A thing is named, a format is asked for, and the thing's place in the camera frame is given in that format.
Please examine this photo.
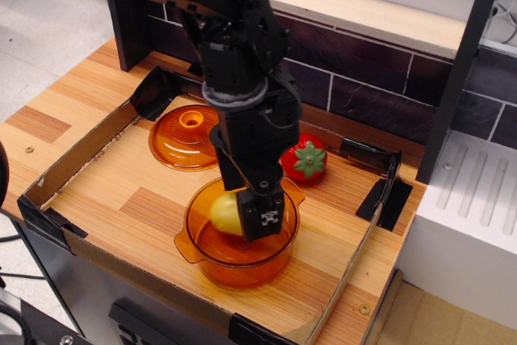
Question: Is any orange transparent pot lid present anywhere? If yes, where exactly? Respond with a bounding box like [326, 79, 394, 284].
[149, 104, 219, 170]

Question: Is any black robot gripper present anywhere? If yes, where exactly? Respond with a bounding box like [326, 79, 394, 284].
[210, 65, 302, 242]

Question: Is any orange transparent pot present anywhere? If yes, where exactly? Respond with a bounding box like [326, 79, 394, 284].
[174, 179, 305, 288]

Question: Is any yellow plastic potato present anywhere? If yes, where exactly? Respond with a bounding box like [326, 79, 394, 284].
[210, 192, 242, 236]

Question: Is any black toy oven front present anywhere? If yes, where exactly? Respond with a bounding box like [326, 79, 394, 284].
[108, 300, 195, 344]

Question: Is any cardboard fence with black tape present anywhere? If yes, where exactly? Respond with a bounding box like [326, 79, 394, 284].
[18, 67, 412, 344]

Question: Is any white toy sink drainer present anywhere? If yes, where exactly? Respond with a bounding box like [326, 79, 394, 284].
[398, 131, 516, 329]

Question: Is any toy kitchen shelf backsplash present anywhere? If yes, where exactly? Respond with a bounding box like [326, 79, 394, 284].
[105, 0, 517, 184]

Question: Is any red plastic strawberry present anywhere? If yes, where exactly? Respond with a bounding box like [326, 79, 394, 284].
[280, 133, 328, 182]

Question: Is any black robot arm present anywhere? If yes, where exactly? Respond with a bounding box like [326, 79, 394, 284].
[150, 0, 302, 242]

